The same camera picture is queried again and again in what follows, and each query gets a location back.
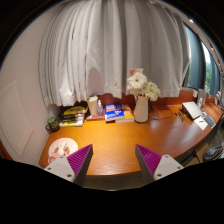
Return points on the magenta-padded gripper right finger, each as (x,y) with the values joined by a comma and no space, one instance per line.
(166,165)

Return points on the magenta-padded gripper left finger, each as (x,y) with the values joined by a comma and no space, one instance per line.
(59,166)

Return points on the white computer mouse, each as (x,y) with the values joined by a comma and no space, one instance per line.
(61,150)

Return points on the pink round mouse pad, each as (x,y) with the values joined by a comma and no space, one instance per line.
(72,144)

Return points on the dark mug with green inside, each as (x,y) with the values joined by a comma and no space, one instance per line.
(52,124)

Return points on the yellow and white book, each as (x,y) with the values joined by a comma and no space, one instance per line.
(70,124)

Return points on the grey chair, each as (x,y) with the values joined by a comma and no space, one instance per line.
(215,152)

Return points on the black pen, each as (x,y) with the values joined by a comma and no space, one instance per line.
(181,116)

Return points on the white paper sheet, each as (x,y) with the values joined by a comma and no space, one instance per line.
(201,123)

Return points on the flat red book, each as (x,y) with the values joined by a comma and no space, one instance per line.
(95,117)

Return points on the white ceramic jug vase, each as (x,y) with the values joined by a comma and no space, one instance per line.
(141,110)

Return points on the silver laptop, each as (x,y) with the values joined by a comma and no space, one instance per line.
(192,110)

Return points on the dark phone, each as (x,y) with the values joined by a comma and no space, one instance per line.
(210,121)

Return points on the orange book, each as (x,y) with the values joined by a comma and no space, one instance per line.
(128,116)

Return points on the cream tumbler with lid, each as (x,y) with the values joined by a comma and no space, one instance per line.
(92,106)

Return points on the clear bottle with blue label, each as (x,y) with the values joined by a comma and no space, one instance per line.
(100,109)

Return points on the white curtain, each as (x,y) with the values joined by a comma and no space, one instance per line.
(106,46)

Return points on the window with dark frame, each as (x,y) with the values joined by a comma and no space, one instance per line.
(196,60)

